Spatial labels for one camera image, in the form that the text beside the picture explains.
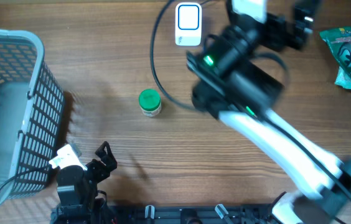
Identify green lid jar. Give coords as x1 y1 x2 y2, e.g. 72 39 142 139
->
138 89 162 117

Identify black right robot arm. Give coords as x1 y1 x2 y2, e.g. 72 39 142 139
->
187 1 351 223

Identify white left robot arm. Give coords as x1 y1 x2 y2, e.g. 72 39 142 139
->
49 141 118 224

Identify teal wet wipes packet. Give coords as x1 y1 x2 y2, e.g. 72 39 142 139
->
335 67 351 90

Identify grey plastic mesh basket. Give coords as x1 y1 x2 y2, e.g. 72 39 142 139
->
0 29 65 204

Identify white barcode scanner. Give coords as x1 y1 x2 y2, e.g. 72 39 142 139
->
175 2 202 47

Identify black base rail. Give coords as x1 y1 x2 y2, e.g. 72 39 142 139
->
50 203 279 224

